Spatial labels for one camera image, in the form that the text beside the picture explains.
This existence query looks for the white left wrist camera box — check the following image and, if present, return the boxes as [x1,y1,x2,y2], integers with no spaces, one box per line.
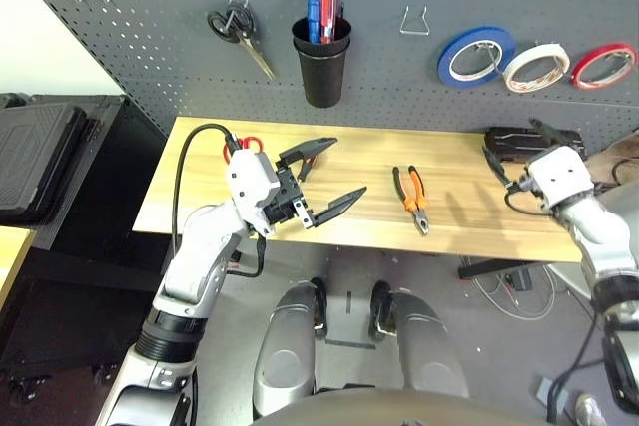
[224,147,282,238]

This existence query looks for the grey left robot leg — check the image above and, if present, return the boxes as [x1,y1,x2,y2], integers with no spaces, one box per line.
[252,278,328,420]

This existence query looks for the black orange handled screwdriver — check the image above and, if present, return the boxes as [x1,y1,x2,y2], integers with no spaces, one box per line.
[297,154,320,184]

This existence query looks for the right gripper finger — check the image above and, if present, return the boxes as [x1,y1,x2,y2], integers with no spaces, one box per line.
[527,118,584,148]
[481,145,514,188]

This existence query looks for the long black floor tape strip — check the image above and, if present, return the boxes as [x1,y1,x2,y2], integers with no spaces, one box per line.
[323,338,378,350]

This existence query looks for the grey robot torso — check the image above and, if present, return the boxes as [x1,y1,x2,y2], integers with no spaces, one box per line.
[249,388,550,426]

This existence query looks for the grey flat plate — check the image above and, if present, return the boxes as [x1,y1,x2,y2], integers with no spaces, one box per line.
[536,378,568,410]

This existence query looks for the black-handled scissors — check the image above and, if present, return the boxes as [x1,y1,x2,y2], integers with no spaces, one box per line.
[207,2,277,82]

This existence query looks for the silver wire pliers holder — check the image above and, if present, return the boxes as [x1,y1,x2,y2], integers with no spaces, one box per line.
[399,5,431,37]

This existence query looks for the yellow wooden side table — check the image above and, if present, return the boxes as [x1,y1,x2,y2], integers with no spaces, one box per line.
[0,225,37,307]

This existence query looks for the small black tool case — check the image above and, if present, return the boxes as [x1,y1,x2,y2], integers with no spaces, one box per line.
[483,125,585,166]

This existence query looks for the brown cardboard box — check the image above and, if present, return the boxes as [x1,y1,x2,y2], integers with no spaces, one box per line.
[583,129,639,188]

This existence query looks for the white tape roll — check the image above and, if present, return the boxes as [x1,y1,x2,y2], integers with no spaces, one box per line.
[502,43,570,94]

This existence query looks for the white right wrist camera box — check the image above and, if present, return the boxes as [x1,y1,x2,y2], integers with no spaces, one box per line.
[523,145,596,211]

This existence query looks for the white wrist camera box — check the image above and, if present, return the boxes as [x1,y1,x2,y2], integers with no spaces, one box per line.
[523,145,596,211]
[224,147,282,238]

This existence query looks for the blue tape roll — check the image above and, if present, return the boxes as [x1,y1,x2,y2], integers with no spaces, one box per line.
[437,25,517,91]

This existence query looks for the orange black pliers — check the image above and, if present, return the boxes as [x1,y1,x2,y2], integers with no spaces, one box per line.
[391,165,431,236]

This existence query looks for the red-handled scissors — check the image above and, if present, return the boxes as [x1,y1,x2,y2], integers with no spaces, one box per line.
[222,135,265,166]

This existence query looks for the large black hard case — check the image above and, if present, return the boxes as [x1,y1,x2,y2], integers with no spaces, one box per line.
[0,92,96,225]

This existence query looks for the long black right arm cable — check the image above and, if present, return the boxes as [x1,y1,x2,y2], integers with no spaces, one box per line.
[546,315,608,422]

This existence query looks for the silver single peg hook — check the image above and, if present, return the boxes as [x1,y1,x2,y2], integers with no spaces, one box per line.
[471,41,503,73]

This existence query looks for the black power adapter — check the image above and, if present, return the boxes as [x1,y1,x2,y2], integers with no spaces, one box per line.
[503,268,533,292]

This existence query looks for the black plastic cup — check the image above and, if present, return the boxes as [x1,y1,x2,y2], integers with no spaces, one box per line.
[291,15,353,109]

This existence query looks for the black table bracket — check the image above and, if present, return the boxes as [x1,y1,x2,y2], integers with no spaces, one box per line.
[457,256,525,281]

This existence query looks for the white sneaker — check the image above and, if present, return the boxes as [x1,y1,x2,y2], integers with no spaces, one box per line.
[573,393,608,426]

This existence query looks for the long black left wrist cable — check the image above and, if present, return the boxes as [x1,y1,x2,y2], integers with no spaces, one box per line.
[171,124,244,252]

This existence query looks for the grey right robot leg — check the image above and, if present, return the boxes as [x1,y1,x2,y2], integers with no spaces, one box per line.
[368,279,470,400]

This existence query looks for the black cabinet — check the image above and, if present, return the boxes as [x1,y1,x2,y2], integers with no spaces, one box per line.
[0,94,171,397]

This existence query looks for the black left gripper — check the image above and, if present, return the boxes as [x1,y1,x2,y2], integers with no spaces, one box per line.
[260,136,369,232]

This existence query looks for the grey robot leg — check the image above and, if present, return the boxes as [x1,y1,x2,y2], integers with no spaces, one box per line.
[368,279,470,400]
[252,278,328,420]

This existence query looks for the white floor cable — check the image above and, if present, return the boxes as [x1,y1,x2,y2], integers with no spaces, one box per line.
[471,265,555,320]

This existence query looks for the short black left wrist cable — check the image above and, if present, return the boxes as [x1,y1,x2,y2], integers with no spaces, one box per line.
[227,233,267,279]

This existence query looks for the red tape roll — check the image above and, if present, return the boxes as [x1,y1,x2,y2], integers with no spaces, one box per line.
[570,43,638,91]

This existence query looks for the blue-handled screwdriver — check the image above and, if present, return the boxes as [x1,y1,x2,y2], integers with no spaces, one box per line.
[306,0,322,44]

